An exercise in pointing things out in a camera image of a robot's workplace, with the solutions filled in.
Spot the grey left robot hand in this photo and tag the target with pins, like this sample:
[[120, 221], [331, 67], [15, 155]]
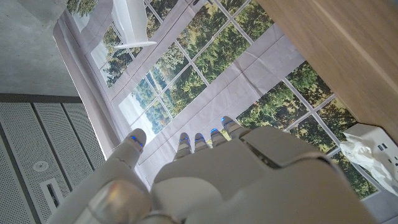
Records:
[[248, 186]]

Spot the crumpled white tissue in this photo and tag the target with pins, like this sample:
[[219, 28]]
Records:
[[360, 155]]

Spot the printed window forest backdrop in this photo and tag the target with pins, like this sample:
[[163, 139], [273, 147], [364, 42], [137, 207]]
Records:
[[217, 62]]

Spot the white tissue box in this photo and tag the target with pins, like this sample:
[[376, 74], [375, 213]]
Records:
[[373, 137]]

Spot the white ceiling slot vent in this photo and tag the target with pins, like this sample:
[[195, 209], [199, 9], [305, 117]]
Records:
[[52, 196]]

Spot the round white ceiling sensor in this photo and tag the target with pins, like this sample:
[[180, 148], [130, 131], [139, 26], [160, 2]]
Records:
[[40, 166]]

